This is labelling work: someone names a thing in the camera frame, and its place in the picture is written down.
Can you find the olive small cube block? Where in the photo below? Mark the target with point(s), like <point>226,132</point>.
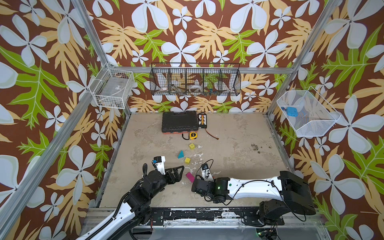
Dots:
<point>192,146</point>

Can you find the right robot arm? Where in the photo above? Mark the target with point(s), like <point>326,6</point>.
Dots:
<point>286,193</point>

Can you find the small yellow cube block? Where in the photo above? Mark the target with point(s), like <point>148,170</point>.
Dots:
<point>187,160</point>

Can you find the blue object in basket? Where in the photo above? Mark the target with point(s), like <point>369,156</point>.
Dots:
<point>292,112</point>

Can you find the black battery holder box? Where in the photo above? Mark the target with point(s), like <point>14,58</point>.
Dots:
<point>202,120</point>

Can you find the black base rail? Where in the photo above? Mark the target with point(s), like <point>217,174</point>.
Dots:
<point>249,216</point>

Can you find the white wire basket left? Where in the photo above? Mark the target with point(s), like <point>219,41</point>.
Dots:
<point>111,87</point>

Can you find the white mesh basket right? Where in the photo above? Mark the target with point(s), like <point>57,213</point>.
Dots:
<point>316,115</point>

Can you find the black tool case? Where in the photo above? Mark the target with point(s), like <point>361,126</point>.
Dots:
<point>179,122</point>

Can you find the magenta block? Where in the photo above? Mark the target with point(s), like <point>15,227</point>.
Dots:
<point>190,177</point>

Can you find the black wire basket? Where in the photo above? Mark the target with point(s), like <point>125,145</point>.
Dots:
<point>194,79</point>

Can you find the teal triangle block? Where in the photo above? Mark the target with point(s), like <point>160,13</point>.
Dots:
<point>181,155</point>

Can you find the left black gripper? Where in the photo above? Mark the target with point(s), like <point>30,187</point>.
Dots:
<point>177,178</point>

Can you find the yellow tape measure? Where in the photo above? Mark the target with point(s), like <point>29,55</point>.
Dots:
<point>193,135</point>

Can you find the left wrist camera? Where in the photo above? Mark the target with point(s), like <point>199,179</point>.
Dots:
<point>159,164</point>

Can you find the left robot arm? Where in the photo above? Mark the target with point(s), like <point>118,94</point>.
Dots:
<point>134,207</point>

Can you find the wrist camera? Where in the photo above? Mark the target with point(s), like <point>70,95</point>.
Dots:
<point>206,174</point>
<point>159,164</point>

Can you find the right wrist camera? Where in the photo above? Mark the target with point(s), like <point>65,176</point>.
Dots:
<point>206,174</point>

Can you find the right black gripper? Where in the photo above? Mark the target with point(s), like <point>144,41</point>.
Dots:
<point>198,185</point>

